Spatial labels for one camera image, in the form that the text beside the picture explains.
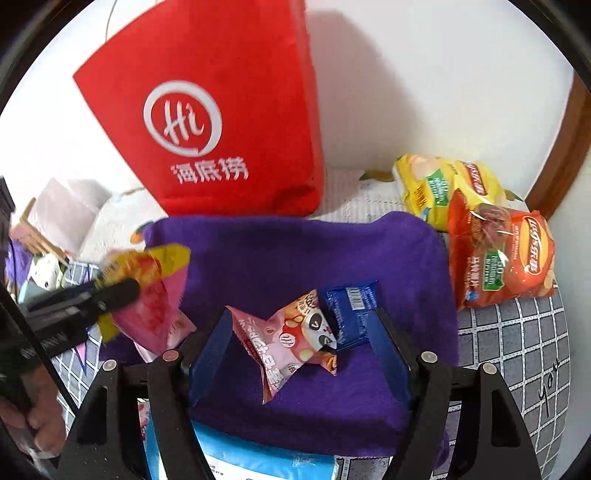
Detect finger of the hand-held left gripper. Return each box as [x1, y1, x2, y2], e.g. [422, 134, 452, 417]
[21, 278, 141, 324]
[32, 316, 112, 358]

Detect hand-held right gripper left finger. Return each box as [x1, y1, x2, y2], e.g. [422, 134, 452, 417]
[60, 308, 232, 480]

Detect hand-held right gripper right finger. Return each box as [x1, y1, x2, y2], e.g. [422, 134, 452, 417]
[369, 308, 541, 480]

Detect yellow and pink snack packet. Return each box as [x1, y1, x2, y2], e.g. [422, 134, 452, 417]
[99, 244, 192, 352]

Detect small pink white packet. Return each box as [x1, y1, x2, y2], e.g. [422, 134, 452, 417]
[139, 309, 197, 365]

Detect blue snack packet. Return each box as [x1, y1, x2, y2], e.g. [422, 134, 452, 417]
[318, 280, 382, 354]

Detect pink panda snack packet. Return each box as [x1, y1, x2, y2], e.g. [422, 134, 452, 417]
[225, 289, 342, 404]

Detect person's left hand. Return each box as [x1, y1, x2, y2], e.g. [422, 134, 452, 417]
[0, 367, 66, 457]

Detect light blue plastic box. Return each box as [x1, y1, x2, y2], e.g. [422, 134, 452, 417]
[18, 277, 47, 303]

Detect white plush toy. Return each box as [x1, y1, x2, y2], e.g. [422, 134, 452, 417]
[28, 254, 70, 291]

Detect purple plush toy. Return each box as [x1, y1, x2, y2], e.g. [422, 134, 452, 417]
[7, 237, 28, 296]

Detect white plastic bag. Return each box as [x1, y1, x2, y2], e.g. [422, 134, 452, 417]
[34, 178, 114, 241]

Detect blue tissue pack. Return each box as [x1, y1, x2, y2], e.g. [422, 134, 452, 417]
[143, 415, 335, 480]

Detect purple towel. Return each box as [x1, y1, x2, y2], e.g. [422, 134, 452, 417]
[99, 211, 460, 467]

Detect orange chips bag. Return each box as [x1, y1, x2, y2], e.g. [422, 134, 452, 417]
[447, 188, 557, 311]

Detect yellow chips bag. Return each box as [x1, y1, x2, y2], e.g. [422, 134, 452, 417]
[392, 154, 506, 232]

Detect red paper shopping bag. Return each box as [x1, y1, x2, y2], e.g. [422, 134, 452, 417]
[73, 0, 324, 217]

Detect black cable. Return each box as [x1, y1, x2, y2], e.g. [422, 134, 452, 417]
[0, 281, 79, 409]

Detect brown wooden door frame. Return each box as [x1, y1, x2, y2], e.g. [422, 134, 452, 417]
[526, 69, 591, 220]

